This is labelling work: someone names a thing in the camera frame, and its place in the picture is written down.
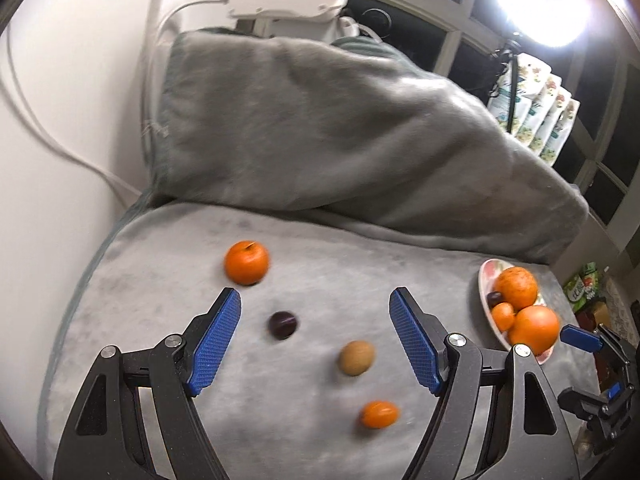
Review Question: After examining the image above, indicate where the medium tangerine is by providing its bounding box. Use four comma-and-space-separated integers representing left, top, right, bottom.
491, 301, 516, 332

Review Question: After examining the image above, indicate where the tangerine with stem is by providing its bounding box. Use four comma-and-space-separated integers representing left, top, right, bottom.
224, 240, 271, 287

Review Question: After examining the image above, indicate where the floral white plate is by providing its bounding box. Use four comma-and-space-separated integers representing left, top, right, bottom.
478, 258, 558, 366

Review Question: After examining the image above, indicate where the white cabinet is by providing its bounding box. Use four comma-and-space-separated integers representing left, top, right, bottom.
0, 25, 151, 436

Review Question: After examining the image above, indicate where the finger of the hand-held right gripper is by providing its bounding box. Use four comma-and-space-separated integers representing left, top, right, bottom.
560, 324, 633, 361
600, 360, 637, 411

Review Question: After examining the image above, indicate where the small tangerine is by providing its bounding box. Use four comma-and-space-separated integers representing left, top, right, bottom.
360, 400, 401, 430

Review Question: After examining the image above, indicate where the grey blanket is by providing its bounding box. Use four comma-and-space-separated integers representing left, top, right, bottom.
37, 27, 601, 480

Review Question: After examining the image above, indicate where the brown kiwi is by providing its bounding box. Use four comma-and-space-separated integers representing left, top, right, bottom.
338, 340, 376, 377

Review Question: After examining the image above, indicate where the white power strip cable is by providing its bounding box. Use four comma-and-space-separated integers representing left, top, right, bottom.
140, 0, 231, 136

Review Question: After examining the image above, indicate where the ring light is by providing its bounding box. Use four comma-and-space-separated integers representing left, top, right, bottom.
482, 0, 591, 48

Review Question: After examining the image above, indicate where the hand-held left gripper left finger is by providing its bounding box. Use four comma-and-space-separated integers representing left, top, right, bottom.
52, 287, 242, 480

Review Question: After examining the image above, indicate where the floral refill pouch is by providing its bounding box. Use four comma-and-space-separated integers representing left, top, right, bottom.
539, 99, 581, 167
515, 74, 562, 143
530, 87, 572, 156
487, 52, 551, 121

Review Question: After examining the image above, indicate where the bumpy orange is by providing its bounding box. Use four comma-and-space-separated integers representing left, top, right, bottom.
495, 266, 539, 310

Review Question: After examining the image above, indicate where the large smooth orange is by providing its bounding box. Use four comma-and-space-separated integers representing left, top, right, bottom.
507, 305, 561, 357

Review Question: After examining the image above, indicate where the black tripod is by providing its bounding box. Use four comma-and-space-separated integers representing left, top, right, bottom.
492, 40, 521, 133

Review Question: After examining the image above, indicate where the green packet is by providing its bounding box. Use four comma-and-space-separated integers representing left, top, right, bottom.
562, 261, 601, 306

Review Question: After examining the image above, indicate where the long white cable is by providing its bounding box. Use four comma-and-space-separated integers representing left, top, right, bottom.
2, 22, 148, 198

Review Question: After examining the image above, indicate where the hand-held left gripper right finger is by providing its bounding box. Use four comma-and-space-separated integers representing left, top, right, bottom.
389, 287, 581, 480

